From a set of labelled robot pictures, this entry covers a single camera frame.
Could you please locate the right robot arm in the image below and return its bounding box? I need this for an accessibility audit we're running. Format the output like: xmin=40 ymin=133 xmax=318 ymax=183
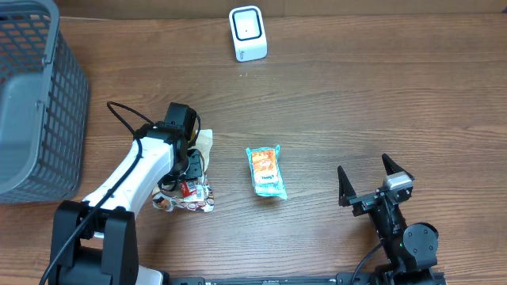
xmin=337 ymin=154 xmax=446 ymax=284

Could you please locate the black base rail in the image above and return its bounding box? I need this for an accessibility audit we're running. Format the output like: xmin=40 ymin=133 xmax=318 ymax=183
xmin=163 ymin=272 xmax=447 ymax=285

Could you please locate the white barcode scanner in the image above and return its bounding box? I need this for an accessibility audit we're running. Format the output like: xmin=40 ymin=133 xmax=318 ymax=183
xmin=229 ymin=5 xmax=268 ymax=63

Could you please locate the brown white snack pouch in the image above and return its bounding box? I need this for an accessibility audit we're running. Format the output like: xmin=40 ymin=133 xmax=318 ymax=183
xmin=151 ymin=129 xmax=215 ymax=212

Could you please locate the teal orange snack pack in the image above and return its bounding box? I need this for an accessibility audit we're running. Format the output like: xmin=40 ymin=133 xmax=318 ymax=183
xmin=246 ymin=145 xmax=288 ymax=200

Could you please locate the grey plastic shopping basket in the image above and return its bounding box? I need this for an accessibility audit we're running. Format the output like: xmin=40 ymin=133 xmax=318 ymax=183
xmin=1 ymin=0 xmax=90 ymax=203

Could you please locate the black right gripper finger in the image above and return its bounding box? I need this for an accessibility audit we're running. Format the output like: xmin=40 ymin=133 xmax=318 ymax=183
xmin=381 ymin=154 xmax=414 ymax=181
xmin=337 ymin=165 xmax=356 ymax=207

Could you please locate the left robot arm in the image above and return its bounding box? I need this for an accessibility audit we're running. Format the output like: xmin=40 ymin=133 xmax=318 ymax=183
xmin=40 ymin=119 xmax=194 ymax=284

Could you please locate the red stick packet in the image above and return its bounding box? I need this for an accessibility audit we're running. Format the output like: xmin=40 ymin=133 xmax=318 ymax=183
xmin=180 ymin=181 xmax=193 ymax=199

